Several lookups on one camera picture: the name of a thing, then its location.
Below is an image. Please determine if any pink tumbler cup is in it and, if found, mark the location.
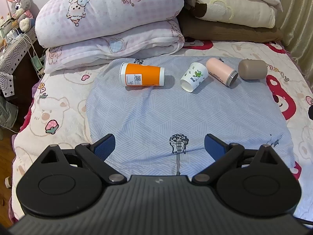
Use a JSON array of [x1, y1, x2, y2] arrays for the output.
[[205, 58, 238, 87]]

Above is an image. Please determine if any taupe brown cup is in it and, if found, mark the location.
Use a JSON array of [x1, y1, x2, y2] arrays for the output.
[[238, 60, 267, 80]]

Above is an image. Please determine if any white paper cup green print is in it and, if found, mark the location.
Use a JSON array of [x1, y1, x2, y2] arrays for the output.
[[180, 62, 209, 92]]

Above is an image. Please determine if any orange paper cup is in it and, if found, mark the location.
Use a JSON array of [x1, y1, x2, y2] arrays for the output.
[[119, 63, 165, 87]]

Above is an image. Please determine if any cartoon bear bed sheet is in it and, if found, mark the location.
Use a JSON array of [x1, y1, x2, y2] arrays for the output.
[[12, 41, 312, 220]]

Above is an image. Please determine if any light blue patterned cloth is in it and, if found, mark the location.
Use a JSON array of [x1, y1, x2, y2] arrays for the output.
[[86, 56, 294, 177]]

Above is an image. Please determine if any patterned bedside table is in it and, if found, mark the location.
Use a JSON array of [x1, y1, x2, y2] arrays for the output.
[[1, 28, 45, 98]]

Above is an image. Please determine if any beige curtain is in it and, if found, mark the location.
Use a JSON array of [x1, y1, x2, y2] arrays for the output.
[[276, 0, 312, 88]]

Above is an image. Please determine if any brown folded blanket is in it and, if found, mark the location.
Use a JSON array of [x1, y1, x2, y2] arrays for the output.
[[178, 17, 283, 43]]

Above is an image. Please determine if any grey plush bunny toy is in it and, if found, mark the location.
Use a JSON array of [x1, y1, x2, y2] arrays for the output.
[[7, 0, 35, 32]]

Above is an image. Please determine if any cream folded quilt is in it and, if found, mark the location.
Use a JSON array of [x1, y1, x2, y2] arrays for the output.
[[185, 0, 283, 29]]

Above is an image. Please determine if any white cable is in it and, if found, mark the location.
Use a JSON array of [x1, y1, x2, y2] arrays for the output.
[[12, 28, 46, 77]]

